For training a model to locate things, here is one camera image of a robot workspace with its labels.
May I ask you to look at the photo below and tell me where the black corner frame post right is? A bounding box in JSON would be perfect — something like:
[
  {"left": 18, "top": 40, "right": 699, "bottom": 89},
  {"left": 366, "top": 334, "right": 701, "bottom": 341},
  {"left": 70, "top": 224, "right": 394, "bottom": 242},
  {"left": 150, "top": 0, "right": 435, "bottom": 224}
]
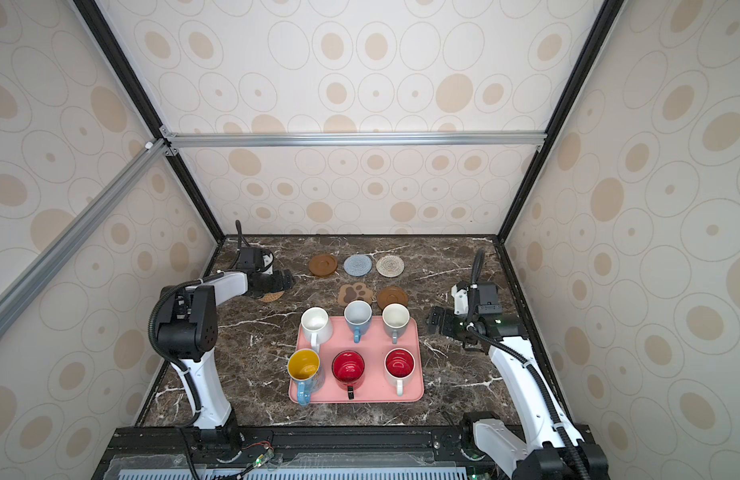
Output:
[{"left": 496, "top": 0, "right": 624, "bottom": 245}]

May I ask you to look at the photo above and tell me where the grey mug white inside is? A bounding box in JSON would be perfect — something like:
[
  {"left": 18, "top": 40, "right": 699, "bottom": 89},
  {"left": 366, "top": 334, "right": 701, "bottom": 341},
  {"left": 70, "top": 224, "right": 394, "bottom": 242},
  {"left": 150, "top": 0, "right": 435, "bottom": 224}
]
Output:
[{"left": 382, "top": 303, "right": 410, "bottom": 345}]

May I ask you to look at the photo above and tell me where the aluminium crossbar back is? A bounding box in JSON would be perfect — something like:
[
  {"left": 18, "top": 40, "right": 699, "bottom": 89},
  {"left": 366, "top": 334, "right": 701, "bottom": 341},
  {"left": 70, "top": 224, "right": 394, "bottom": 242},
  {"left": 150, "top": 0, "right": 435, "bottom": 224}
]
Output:
[{"left": 166, "top": 130, "right": 547, "bottom": 148}]

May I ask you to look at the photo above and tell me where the aluminium crossbar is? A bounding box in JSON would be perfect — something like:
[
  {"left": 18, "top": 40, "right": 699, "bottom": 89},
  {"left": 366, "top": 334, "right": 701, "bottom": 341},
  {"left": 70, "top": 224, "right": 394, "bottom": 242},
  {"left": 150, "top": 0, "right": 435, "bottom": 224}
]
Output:
[
  {"left": 0, "top": 138, "right": 167, "bottom": 340},
  {"left": 166, "top": 130, "right": 547, "bottom": 148}
]

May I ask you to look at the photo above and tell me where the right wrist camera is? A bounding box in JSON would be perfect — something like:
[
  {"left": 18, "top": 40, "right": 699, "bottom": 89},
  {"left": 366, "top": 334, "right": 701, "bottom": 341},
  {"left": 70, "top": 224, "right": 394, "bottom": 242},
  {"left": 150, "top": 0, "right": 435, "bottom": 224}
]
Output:
[{"left": 451, "top": 281, "right": 503, "bottom": 318}]

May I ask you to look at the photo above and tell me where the white mug red inside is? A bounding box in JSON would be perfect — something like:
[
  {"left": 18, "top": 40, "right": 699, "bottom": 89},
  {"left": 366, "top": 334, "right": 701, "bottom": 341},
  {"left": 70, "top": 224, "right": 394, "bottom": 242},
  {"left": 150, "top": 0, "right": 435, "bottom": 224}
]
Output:
[{"left": 384, "top": 348, "right": 416, "bottom": 397}]

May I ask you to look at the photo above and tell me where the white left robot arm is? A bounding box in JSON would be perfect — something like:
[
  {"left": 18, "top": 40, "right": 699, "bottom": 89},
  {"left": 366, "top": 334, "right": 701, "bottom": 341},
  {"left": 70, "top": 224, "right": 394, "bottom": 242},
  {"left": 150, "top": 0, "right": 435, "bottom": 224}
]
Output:
[{"left": 148, "top": 269, "right": 295, "bottom": 429}]

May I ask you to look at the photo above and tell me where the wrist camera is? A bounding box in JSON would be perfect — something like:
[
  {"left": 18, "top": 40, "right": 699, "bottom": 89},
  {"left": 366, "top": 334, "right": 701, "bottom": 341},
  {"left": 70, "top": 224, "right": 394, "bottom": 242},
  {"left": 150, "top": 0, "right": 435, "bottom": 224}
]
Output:
[
  {"left": 451, "top": 281, "right": 503, "bottom": 318},
  {"left": 233, "top": 247, "right": 274, "bottom": 274}
]

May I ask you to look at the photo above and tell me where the dark brown wooden coaster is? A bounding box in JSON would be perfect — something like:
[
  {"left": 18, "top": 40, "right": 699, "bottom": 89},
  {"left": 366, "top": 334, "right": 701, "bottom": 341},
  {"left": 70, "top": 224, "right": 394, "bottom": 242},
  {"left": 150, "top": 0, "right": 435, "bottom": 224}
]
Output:
[{"left": 308, "top": 254, "right": 338, "bottom": 278}]

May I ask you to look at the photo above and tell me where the black corner frame post left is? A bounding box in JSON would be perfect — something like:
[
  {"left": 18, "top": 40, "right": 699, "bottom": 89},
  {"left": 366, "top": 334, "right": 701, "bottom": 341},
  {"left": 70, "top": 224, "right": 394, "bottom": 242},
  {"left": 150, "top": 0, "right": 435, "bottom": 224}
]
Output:
[{"left": 73, "top": 0, "right": 226, "bottom": 245}]

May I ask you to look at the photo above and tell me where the yellow inside blue mug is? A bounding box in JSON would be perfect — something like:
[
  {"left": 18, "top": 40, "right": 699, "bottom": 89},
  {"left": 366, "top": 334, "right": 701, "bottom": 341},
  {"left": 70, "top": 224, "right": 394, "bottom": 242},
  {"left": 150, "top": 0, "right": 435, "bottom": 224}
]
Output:
[{"left": 287, "top": 348, "right": 325, "bottom": 406}]

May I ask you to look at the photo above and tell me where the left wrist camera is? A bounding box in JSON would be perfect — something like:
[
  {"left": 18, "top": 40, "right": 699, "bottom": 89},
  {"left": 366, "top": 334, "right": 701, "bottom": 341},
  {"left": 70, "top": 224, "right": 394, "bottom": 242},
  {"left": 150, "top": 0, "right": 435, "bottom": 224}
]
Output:
[{"left": 233, "top": 247, "right": 274, "bottom": 274}]

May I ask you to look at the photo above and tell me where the pink rectangular tray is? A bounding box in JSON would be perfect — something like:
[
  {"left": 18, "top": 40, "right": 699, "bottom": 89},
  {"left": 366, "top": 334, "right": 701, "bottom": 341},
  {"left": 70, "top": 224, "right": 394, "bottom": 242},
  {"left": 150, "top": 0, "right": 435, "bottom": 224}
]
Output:
[{"left": 296, "top": 316, "right": 424, "bottom": 405}]

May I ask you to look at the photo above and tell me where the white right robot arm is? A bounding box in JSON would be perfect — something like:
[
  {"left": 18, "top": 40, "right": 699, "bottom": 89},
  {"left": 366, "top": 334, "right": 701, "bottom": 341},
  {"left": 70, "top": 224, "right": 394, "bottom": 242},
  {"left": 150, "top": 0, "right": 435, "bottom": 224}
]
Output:
[{"left": 426, "top": 307, "right": 609, "bottom": 479}]

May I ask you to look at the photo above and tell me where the cork paw print coaster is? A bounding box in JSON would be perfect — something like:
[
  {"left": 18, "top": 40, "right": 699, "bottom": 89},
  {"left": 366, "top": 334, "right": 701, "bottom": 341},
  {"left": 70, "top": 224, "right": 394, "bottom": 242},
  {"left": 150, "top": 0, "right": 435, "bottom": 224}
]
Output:
[{"left": 338, "top": 282, "right": 375, "bottom": 306}]

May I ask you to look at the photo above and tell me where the brown wooden round coaster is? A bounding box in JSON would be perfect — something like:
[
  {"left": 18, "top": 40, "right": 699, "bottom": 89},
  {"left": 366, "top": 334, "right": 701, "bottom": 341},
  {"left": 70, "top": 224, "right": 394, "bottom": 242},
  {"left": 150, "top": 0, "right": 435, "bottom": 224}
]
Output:
[{"left": 377, "top": 286, "right": 409, "bottom": 310}]

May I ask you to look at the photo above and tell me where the light blue woven coaster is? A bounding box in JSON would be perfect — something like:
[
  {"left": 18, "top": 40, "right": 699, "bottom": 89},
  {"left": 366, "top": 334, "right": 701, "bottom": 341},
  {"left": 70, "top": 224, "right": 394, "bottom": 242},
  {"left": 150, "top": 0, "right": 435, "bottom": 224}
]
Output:
[{"left": 343, "top": 254, "right": 373, "bottom": 277}]

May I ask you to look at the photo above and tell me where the black corner frame post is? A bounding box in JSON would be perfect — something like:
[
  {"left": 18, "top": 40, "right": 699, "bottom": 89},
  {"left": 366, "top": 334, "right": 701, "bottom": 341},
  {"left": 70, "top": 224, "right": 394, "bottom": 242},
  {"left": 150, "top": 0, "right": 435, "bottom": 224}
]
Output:
[
  {"left": 73, "top": 0, "right": 226, "bottom": 245},
  {"left": 496, "top": 0, "right": 624, "bottom": 245}
]

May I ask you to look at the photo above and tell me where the blue floral mug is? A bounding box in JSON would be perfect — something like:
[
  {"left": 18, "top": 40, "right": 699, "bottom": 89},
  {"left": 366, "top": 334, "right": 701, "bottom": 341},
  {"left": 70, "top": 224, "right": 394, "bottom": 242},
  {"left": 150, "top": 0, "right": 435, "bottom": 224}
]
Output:
[{"left": 344, "top": 300, "right": 373, "bottom": 344}]

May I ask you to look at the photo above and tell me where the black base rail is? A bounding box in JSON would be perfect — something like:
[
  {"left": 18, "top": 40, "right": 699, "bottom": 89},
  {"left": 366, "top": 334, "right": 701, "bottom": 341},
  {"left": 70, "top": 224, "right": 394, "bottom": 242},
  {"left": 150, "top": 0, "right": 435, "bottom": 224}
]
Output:
[{"left": 92, "top": 424, "right": 593, "bottom": 480}]

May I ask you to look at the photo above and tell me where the red mug black handle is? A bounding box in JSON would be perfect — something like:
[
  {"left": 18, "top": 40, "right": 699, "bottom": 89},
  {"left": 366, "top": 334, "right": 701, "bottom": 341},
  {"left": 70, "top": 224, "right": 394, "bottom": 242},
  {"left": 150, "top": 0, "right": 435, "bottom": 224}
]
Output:
[{"left": 332, "top": 350, "right": 366, "bottom": 400}]

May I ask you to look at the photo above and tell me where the multicolour woven round coaster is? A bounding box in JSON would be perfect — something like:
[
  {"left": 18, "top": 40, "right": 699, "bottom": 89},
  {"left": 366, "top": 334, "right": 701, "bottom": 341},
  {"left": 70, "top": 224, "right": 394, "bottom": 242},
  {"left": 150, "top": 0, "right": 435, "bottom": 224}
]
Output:
[{"left": 376, "top": 255, "right": 405, "bottom": 278}]

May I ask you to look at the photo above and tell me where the aluminium crossbar left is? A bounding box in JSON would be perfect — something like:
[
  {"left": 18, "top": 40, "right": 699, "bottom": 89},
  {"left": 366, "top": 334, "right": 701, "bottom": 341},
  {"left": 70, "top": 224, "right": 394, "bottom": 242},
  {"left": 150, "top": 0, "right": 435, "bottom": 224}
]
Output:
[{"left": 0, "top": 138, "right": 167, "bottom": 340}]

